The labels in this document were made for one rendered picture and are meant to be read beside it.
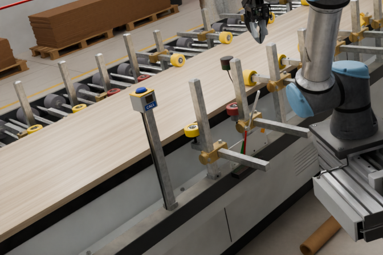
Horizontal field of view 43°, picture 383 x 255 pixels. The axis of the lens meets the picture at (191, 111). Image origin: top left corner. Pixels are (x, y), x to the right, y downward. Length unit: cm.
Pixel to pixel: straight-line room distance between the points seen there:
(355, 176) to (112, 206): 103
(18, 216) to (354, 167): 120
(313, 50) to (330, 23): 10
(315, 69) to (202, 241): 138
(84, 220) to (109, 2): 674
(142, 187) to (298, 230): 111
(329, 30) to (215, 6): 493
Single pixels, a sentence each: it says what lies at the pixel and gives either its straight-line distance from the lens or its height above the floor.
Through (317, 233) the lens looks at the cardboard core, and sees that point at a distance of 280.
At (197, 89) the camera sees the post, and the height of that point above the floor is 113.
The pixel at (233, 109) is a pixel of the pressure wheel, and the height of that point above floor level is 91.
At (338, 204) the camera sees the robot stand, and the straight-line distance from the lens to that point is 150.
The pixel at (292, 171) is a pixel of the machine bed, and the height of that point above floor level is 25.
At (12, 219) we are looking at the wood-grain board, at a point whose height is 90.
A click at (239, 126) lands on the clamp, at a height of 85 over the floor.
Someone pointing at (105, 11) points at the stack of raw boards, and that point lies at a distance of 853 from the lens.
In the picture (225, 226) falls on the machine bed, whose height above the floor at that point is 23.
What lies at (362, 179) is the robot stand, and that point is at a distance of 159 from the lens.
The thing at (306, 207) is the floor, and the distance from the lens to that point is 313.
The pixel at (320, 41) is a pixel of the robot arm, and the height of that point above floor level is 141.
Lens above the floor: 182
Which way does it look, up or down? 23 degrees down
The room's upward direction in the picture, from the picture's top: 12 degrees counter-clockwise
